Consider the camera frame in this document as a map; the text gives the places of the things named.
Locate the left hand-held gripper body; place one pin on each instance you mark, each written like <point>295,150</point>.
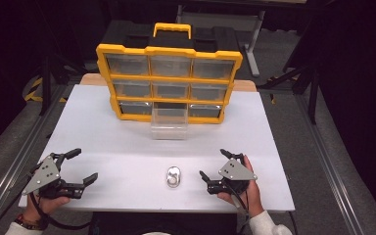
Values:
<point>44,174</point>

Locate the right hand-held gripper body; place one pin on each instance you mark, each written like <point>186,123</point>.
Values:
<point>235,171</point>

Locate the small silver metal clip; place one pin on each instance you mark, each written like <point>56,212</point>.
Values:
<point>170,172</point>

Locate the clear plastic pulled-out drawer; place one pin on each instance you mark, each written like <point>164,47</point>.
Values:
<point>169,131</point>

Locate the person's left hand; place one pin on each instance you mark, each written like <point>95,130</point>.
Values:
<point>50,205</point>

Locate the person's right hand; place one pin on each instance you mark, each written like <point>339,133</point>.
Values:
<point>254,197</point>

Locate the dark beaded wristband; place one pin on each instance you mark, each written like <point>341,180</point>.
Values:
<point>23,222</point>

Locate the black metal stand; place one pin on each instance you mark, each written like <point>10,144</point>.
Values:
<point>313,98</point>
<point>45,84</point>

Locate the set of closed clear drawers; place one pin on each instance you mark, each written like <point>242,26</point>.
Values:
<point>129,64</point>

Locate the black curtain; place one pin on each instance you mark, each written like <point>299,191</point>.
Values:
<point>6,65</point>
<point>359,81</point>

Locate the yellow plastic organizer cabinet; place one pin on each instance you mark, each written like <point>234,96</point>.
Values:
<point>169,51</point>

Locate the grey metal floor rail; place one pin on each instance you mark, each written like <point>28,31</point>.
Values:
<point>16,163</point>
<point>333,176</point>

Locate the grey metal desk frame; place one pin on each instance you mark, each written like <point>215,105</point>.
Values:
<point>253,39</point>

